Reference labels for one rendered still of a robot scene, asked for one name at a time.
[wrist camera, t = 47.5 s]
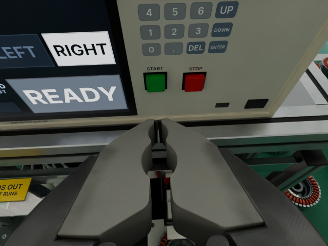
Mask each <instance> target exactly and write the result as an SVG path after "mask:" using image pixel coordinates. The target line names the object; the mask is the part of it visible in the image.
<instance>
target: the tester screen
mask: <svg viewBox="0 0 328 246"><path fill-rule="evenodd" d="M103 31H108V35H109V39H110V43H111V47H112V51H113V55H114V59H115V63H116V64H97V65H73V66H49V67H25V68H0V103H2V102H14V103H15V104H16V105H17V106H18V107H19V108H20V109H21V110H22V112H1V113H0V118H10V117H31V116H52V115H73V114H94V113H114V112H130V109H129V105H128V100H127V96H126V92H125V87H124V83H123V78H122V74H121V69H120V65H119V61H118V56H117V52H116V48H115V44H114V39H113V35H112V31H111V26H110V22H109V18H108V13H107V9H106V5H105V1H104V0H0V35H21V34H48V33H76V32H103ZM97 75H120V78H121V83H122V87H123V92H124V96H125V100H126V104H127V108H128V109H114V110H93V111H72V112H51V113H34V112H33V111H32V110H31V109H30V108H29V107H28V105H27V104H26V103H25V102H24V101H23V100H22V99H21V97H20V96H19V95H18V94H17V93H16V92H15V90H14V89H13V88H12V87H11V86H10V85H9V83H8V82H7V81H6V80H5V79H27V78H50V77H74V76H97Z"/></svg>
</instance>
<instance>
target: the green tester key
mask: <svg viewBox="0 0 328 246"><path fill-rule="evenodd" d="M146 86H147V92H164V91H165V74H151V75H146Z"/></svg>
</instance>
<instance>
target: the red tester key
mask: <svg viewBox="0 0 328 246"><path fill-rule="evenodd" d="M204 80H205V77H204V74H190V75H186V76H185V82H184V90H185V92H196V91H202V89H203V85H204Z"/></svg>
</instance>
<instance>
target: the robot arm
mask: <svg viewBox="0 0 328 246"><path fill-rule="evenodd" d="M158 132H159V138H160V143H163V145H164V146H165V147H166V163H167V166H168V167H169V168H170V169H171V170H172V171H173V174H172V175H171V177H170V199H171V213H172V221H173V227H174V229H175V231H176V232H177V233H178V234H180V235H182V236H184V237H186V238H187V239H189V240H191V241H193V242H195V243H197V244H199V245H200V246H328V244H327V243H326V241H325V240H324V238H323V237H322V235H321V234H320V233H319V231H318V230H317V229H316V228H315V226H314V225H313V224H312V223H311V221H310V220H309V219H308V218H307V217H306V216H305V214H304V213H303V212H302V211H301V210H300V209H299V208H298V207H297V206H296V205H295V204H294V203H293V202H292V201H291V200H290V199H289V198H288V197H287V196H286V195H285V194H284V193H283V192H281V191H280V190H279V189H278V188H277V187H275V186H274V185H273V184H272V183H270V182H269V181H268V180H267V179H265V178H264V177H263V176H261V175H260V174H259V173H258V172H256V171H255V170H254V169H253V168H251V167H250V166H249V165H247V164H246V163H245V162H243V161H242V160H241V159H240V158H238V157H237V156H236V155H234V154H233V153H232V152H231V151H229V150H228V149H227V148H219V147H217V146H216V145H215V144H214V143H212V142H211V141H210V140H208V139H207V138H205V137H204V136H202V135H201V134H199V133H197V132H195V131H193V130H191V129H189V128H187V127H185V126H183V125H181V124H179V123H176V122H174V121H172V120H170V119H168V118H163V119H161V120H154V119H147V120H146V121H144V122H142V123H141V124H139V125H137V126H135V127H134V128H132V129H130V130H129V131H127V132H125V133H123V134H122V135H120V136H119V137H117V138H116V139H115V140H113V141H112V142H111V143H110V144H108V145H107V146H106V147H105V148H104V149H103V150H102V151H101V152H100V153H99V154H98V155H90V156H89V157H88V158H87V159H86V160H85V161H83V162H82V163H81V164H80V165H79V166H78V167H77V168H76V169H75V170H74V171H73V172H72V173H70V174H69V175H68V176H67V177H66V178H65V179H64V180H63V181H62V182H61V183H60V184H59V185H57V186H56V187H55V188H54V189H53V190H52V191H51V192H50V193H49V194H48V195H47V196H46V197H45V198H43V199H42V200H41V201H40V202H39V203H38V204H37V205H36V206H35V207H34V209H33V210H32V211H31V212H30V213H29V214H28V215H27V216H26V217H25V219H24V220H23V221H22V222H21V223H20V225H19V226H18V227H17V228H16V230H15V231H14V232H13V234H12V235H11V236H10V238H9V239H8V241H7V242H6V243H5V245H4V246H133V245H134V244H136V243H137V242H138V241H140V240H141V239H143V238H144V237H146V236H147V235H148V234H149V233H150V231H151V225H152V199H151V187H150V178H149V177H148V176H147V173H148V171H149V170H150V169H151V167H152V166H153V162H152V147H153V146H154V145H155V144H157V143H158Z"/></svg>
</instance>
